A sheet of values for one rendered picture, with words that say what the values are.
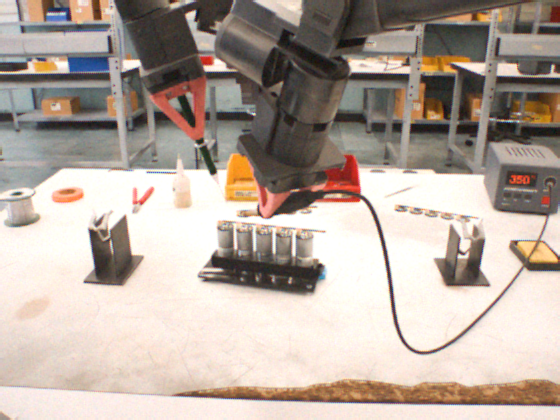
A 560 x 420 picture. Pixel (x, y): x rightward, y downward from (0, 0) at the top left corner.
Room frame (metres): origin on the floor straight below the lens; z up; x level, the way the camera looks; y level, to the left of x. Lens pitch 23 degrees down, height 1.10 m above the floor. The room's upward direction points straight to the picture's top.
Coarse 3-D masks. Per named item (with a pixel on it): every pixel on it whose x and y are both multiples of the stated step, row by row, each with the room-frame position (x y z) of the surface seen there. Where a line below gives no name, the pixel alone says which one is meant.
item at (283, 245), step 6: (276, 240) 0.60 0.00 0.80; (282, 240) 0.59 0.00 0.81; (288, 240) 0.59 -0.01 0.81; (276, 246) 0.60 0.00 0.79; (282, 246) 0.59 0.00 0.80; (288, 246) 0.59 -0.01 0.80; (276, 252) 0.60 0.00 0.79; (282, 252) 0.59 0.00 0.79; (288, 252) 0.59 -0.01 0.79; (276, 258) 0.60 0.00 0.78; (282, 258) 0.59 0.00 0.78; (288, 258) 0.59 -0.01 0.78
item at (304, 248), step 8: (296, 240) 0.59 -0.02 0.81; (304, 240) 0.59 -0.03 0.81; (312, 240) 0.59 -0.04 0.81; (296, 248) 0.59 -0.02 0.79; (304, 248) 0.59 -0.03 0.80; (312, 248) 0.59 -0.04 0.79; (296, 256) 0.59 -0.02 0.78; (304, 256) 0.59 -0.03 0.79; (312, 256) 0.59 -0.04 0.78; (296, 264) 0.59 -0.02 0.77; (304, 264) 0.59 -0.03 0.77
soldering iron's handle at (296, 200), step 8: (296, 192) 0.48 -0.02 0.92; (304, 192) 0.47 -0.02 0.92; (312, 192) 0.46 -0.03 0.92; (320, 192) 0.45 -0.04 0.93; (288, 200) 0.49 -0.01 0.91; (296, 200) 0.48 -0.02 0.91; (304, 200) 0.47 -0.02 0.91; (312, 200) 0.47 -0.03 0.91; (280, 208) 0.50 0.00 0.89; (288, 208) 0.49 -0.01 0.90; (296, 208) 0.48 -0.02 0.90; (272, 216) 0.54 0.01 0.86
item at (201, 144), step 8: (184, 96) 0.59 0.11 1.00; (184, 104) 0.59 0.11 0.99; (184, 112) 0.59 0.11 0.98; (192, 112) 0.59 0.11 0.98; (192, 120) 0.59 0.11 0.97; (200, 144) 0.59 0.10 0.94; (200, 152) 0.59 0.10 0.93; (208, 152) 0.60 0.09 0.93; (208, 160) 0.59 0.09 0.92; (208, 168) 0.60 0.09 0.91; (216, 168) 0.60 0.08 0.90
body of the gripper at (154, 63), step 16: (144, 16) 0.55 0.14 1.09; (128, 32) 0.57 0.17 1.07; (144, 32) 0.56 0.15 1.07; (144, 48) 0.56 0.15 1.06; (160, 48) 0.56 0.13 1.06; (144, 64) 0.57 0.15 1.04; (160, 64) 0.56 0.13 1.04; (176, 64) 0.54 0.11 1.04; (192, 64) 0.55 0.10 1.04; (144, 80) 0.53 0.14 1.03; (160, 80) 0.53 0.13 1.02
